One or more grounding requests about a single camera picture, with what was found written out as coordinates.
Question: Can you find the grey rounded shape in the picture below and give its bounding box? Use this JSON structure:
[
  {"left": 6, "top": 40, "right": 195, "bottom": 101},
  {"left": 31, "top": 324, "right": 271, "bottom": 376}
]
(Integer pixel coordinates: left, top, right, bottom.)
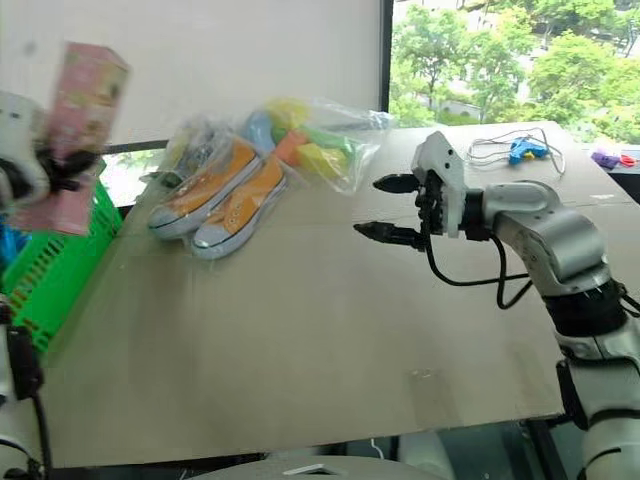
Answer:
[{"left": 187, "top": 433, "right": 454, "bottom": 480}]

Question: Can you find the blue tool with cable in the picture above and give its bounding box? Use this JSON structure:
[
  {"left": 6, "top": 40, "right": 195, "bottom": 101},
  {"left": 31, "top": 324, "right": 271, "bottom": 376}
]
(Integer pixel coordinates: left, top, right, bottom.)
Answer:
[{"left": 466, "top": 126, "right": 567, "bottom": 177}]

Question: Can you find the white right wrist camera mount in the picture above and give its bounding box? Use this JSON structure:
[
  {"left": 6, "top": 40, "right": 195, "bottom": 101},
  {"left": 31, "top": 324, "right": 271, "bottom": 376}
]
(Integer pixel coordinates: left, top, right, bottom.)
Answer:
[{"left": 412, "top": 130, "right": 467, "bottom": 239}]

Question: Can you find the pink printed carton box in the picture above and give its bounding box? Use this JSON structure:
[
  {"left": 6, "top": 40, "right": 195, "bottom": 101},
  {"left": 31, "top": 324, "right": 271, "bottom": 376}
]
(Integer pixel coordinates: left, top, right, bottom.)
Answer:
[{"left": 9, "top": 41, "right": 133, "bottom": 237}]

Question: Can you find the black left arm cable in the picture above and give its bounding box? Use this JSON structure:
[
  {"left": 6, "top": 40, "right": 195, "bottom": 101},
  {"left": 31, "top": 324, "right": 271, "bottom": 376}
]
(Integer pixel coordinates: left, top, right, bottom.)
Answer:
[{"left": 0, "top": 389, "right": 54, "bottom": 480}]

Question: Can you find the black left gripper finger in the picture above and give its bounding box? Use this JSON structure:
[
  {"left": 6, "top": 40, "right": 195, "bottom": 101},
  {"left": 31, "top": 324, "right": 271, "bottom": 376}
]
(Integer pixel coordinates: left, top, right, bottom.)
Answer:
[
  {"left": 52, "top": 148, "right": 102, "bottom": 177},
  {"left": 48, "top": 174, "right": 85, "bottom": 197}
]

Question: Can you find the purple small object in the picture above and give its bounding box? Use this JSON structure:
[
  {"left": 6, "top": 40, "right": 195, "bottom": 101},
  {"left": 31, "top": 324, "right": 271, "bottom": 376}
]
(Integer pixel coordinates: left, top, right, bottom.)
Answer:
[{"left": 591, "top": 148, "right": 620, "bottom": 172}]

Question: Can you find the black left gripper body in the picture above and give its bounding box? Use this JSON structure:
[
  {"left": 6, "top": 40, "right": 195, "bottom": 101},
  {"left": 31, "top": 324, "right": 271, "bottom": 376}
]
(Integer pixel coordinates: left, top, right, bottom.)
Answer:
[{"left": 29, "top": 145, "right": 60, "bottom": 201}]

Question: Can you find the white roller blind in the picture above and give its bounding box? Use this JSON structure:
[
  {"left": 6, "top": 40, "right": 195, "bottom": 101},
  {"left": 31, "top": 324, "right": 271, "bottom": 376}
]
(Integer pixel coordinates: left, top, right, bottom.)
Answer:
[{"left": 0, "top": 0, "right": 381, "bottom": 147}]

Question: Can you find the green plastic basket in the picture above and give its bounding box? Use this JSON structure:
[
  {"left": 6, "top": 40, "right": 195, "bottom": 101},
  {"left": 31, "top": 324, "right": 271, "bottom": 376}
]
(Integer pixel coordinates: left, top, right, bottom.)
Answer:
[{"left": 1, "top": 159, "right": 124, "bottom": 354}]

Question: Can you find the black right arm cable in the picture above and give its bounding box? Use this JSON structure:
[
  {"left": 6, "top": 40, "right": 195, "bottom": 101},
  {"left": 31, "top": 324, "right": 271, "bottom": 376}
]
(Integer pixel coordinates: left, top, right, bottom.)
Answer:
[{"left": 424, "top": 233, "right": 534, "bottom": 311}]

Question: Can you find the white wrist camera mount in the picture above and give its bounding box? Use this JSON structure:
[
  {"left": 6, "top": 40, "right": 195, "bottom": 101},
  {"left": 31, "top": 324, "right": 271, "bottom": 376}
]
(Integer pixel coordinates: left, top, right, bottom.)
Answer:
[
  {"left": 412, "top": 130, "right": 467, "bottom": 239},
  {"left": 0, "top": 92, "right": 47, "bottom": 201}
]

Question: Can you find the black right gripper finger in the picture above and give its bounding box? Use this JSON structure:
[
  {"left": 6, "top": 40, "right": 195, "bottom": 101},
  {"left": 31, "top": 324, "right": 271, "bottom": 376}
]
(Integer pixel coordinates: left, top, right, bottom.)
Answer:
[
  {"left": 353, "top": 221, "right": 427, "bottom": 252},
  {"left": 373, "top": 173, "right": 420, "bottom": 197}
]

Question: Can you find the orange canvas sneaker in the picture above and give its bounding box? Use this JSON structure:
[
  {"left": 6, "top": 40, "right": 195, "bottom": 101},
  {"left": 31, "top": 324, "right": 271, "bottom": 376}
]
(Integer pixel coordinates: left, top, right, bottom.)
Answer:
[
  {"left": 190, "top": 154, "right": 289, "bottom": 261},
  {"left": 147, "top": 136, "right": 263, "bottom": 242}
]

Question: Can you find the blue item in basket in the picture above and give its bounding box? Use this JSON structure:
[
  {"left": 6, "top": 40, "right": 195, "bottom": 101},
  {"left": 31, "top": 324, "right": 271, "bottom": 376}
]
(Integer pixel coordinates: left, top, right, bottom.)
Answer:
[{"left": 0, "top": 223, "right": 29, "bottom": 274}]

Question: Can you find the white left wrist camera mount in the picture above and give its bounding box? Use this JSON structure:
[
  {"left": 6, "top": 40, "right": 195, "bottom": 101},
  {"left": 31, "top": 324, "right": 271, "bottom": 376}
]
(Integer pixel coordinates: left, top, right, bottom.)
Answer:
[{"left": 0, "top": 92, "right": 47, "bottom": 201}]

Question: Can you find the orange canvas shoes pair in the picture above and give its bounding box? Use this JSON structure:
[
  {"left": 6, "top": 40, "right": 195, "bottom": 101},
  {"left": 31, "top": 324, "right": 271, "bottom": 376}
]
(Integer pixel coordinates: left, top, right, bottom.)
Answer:
[{"left": 147, "top": 110, "right": 292, "bottom": 262}]

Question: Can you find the blue glue gun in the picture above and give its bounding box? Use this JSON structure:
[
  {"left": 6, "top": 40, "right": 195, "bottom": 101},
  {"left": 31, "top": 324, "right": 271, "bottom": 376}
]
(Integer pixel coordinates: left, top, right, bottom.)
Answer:
[{"left": 508, "top": 136, "right": 549, "bottom": 167}]

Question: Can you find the bag of colourful toy blocks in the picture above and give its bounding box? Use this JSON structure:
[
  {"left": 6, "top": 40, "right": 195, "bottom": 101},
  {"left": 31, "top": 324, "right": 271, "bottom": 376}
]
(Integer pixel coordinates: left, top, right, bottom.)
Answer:
[{"left": 243, "top": 96, "right": 397, "bottom": 197}]

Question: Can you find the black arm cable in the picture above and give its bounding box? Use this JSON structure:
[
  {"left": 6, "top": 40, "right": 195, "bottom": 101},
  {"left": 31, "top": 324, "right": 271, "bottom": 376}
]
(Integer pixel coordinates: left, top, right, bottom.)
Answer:
[
  {"left": 424, "top": 233, "right": 534, "bottom": 311},
  {"left": 0, "top": 389, "right": 54, "bottom": 480}
]

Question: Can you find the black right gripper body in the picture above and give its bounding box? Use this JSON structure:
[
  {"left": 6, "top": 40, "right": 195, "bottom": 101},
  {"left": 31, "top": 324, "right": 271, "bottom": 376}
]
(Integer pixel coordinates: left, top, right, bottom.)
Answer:
[{"left": 412, "top": 169, "right": 446, "bottom": 251}]

